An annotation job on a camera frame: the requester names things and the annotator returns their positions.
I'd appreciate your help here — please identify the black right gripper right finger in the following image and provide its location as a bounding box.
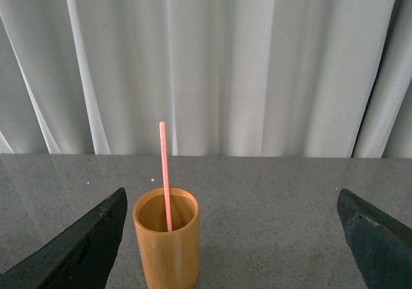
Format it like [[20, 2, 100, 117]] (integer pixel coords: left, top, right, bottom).
[[337, 189, 411, 288]]

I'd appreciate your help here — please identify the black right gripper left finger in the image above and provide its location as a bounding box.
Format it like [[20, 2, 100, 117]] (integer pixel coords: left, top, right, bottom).
[[1, 187, 127, 288]]

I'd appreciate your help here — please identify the pink chopstick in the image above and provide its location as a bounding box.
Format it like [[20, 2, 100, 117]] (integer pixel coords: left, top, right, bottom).
[[159, 121, 173, 232]]

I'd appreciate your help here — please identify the bamboo chopstick holder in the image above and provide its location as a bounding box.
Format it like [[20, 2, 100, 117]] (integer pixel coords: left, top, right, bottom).
[[133, 187, 201, 288]]

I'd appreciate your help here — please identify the white curtain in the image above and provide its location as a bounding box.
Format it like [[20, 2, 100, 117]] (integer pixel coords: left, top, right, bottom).
[[1, 0, 411, 158]]

